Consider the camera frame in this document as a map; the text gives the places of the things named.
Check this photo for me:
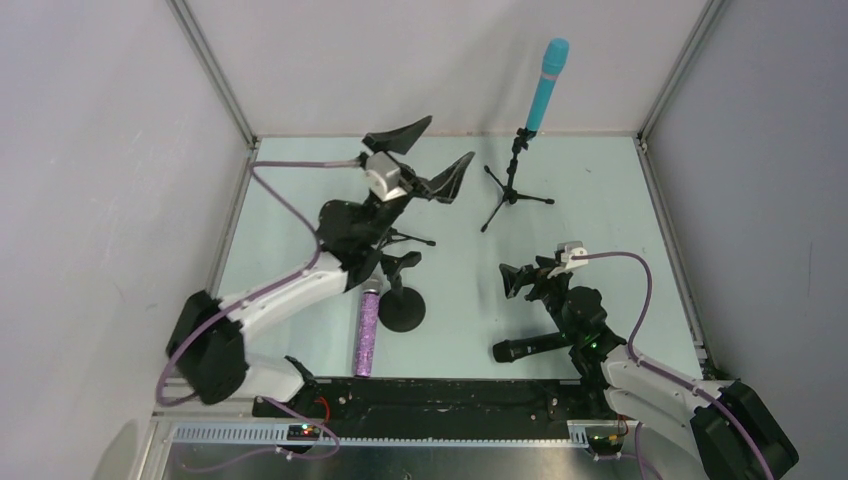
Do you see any shock mount tripod stand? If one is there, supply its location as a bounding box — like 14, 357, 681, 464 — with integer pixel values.
377, 227, 437, 250

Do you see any light blue microphone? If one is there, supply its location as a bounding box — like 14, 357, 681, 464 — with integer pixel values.
525, 38, 570, 133

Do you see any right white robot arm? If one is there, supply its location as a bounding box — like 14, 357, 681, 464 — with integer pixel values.
492, 247, 799, 479

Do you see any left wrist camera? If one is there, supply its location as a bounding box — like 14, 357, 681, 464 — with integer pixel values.
363, 152, 407, 202

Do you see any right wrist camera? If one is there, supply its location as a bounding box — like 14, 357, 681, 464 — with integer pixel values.
547, 241, 589, 279

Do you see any slotted cable duct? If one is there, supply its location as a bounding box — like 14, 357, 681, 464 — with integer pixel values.
171, 422, 589, 449

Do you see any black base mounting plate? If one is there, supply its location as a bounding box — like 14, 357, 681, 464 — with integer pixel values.
286, 377, 617, 439

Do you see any clip tripod mic stand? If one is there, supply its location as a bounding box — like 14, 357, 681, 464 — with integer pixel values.
480, 128, 556, 233

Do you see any round base mic stand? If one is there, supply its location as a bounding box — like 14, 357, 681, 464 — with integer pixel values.
378, 251, 426, 333

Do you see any purple glitter microphone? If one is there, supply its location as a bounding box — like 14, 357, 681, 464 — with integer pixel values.
353, 276, 382, 378

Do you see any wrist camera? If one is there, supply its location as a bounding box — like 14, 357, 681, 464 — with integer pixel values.
547, 241, 589, 279
363, 152, 407, 202

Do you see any black microphone orange tip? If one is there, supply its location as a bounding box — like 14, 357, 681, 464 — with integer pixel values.
492, 333, 573, 363

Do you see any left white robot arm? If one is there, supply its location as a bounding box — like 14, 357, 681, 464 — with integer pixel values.
155, 116, 475, 407

